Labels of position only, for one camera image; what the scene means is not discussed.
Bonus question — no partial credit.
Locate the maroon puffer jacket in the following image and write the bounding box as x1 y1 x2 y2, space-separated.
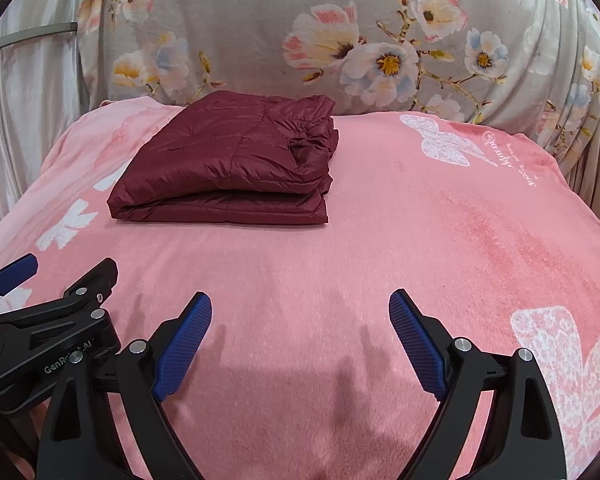
106 90 340 224

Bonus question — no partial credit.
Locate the grey strap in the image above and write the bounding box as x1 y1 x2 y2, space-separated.
0 21 79 50

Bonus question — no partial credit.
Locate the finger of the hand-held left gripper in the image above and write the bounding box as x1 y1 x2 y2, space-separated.
0 257 119 334
0 253 40 312

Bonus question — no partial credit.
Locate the white satin curtain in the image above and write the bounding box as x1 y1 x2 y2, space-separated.
0 0 106 241

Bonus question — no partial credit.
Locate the pink fleece blanket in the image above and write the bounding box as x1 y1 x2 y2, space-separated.
0 97 600 480

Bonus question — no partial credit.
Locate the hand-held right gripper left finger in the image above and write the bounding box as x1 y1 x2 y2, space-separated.
37 291 214 480

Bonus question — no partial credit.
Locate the grey floral blanket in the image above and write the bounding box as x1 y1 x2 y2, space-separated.
75 0 600 206

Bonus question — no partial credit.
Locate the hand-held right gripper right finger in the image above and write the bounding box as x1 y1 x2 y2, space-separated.
388 288 569 480

